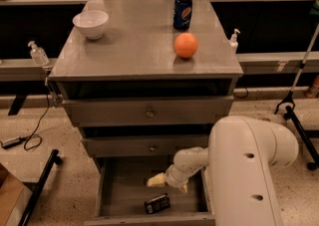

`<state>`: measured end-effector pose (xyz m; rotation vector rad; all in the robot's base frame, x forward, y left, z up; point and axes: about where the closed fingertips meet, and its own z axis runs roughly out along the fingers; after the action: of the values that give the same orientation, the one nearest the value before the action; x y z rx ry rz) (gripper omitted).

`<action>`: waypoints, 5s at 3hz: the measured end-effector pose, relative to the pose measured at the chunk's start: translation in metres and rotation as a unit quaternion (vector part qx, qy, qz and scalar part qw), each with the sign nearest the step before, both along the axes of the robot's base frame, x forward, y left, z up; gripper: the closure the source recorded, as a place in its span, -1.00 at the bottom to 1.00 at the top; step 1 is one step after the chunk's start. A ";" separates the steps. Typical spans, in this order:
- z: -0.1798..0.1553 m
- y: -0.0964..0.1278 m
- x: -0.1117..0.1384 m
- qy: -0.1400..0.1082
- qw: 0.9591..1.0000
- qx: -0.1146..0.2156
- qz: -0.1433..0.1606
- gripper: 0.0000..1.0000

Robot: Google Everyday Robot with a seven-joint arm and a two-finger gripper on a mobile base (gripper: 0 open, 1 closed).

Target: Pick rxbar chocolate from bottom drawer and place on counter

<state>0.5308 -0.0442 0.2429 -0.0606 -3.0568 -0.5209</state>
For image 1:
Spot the clear sanitizer bottle left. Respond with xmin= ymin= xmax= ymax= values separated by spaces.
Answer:
xmin=28 ymin=41 xmax=49 ymax=66

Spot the open bottom grey drawer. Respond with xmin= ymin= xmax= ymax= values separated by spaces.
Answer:
xmin=84 ymin=155 xmax=215 ymax=226

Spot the white ceramic bowl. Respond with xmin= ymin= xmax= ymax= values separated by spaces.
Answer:
xmin=73 ymin=10 xmax=109 ymax=40

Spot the black rxbar chocolate bar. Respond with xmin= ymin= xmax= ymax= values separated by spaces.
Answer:
xmin=144 ymin=193 xmax=170 ymax=214

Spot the white pump bottle right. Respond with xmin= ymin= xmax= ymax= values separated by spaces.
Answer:
xmin=229 ymin=29 xmax=240 ymax=53

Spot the blue pepsi can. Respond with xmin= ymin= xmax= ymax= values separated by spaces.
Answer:
xmin=173 ymin=0 xmax=192 ymax=30

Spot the orange bottle on floor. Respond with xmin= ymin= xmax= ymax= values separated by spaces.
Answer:
xmin=305 ymin=75 xmax=319 ymax=99

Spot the grabber stick tool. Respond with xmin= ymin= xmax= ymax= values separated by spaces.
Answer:
xmin=274 ymin=23 xmax=319 ymax=113

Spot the cardboard box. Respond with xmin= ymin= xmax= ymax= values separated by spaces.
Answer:
xmin=0 ymin=163 xmax=32 ymax=226

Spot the top grey drawer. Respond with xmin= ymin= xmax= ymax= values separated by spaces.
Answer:
xmin=63 ymin=96 xmax=233 ymax=127

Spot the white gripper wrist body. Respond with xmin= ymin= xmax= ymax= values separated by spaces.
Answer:
xmin=164 ymin=164 xmax=191 ymax=188

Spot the black metal leg right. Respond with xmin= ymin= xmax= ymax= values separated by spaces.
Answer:
xmin=284 ymin=106 xmax=319 ymax=170

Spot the black power adapter with cable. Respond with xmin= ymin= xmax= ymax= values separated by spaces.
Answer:
xmin=0 ymin=96 xmax=50 ymax=151

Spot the middle grey drawer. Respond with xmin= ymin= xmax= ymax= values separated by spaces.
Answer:
xmin=82 ymin=134 xmax=208 ymax=157

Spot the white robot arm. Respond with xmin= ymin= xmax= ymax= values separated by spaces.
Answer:
xmin=147 ymin=115 xmax=299 ymax=226

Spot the black metal leg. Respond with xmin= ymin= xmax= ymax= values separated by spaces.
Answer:
xmin=18 ymin=149 xmax=62 ymax=226
xmin=284 ymin=106 xmax=319 ymax=170

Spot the orange fruit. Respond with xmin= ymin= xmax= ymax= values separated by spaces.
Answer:
xmin=173 ymin=33 xmax=198 ymax=59

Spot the black metal leg left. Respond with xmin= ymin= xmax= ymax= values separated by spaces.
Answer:
xmin=18 ymin=149 xmax=62 ymax=226

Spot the grey wooden drawer cabinet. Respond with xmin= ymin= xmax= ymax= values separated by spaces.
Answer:
xmin=48 ymin=0 xmax=244 ymax=226

